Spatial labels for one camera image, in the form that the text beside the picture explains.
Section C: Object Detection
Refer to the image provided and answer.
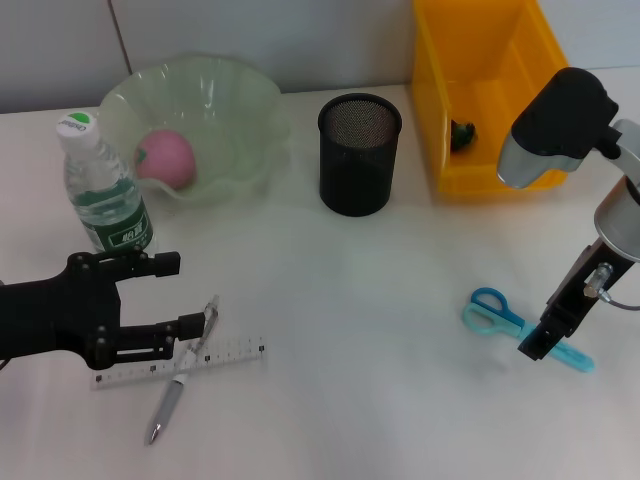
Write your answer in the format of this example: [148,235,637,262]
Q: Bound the black mesh pen holder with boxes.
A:
[317,92,404,218]

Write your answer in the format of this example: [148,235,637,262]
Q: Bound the grey clear ballpoint pen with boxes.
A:
[144,294,221,446]

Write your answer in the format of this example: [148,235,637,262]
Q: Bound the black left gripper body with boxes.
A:
[0,252,124,371]

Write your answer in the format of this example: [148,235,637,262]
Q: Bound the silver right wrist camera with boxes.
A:
[496,67,621,190]

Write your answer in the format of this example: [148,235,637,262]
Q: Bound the blue scissors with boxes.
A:
[462,285,596,374]

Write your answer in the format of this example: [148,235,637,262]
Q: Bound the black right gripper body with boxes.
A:
[542,238,635,332]

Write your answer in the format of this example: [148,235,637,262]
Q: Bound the clear green-label water bottle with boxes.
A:
[54,112,155,255]

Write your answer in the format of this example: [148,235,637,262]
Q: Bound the pink toy peach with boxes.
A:
[134,128,196,190]

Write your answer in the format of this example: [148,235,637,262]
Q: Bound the clear plastic ruler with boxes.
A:
[90,335,268,391]

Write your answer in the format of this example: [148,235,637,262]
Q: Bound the pale green wavy bowl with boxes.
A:
[94,50,294,202]

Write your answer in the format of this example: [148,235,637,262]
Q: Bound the green plastic wrapper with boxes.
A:
[452,118,479,151]

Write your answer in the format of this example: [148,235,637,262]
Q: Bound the yellow plastic bin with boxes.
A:
[412,0,586,195]

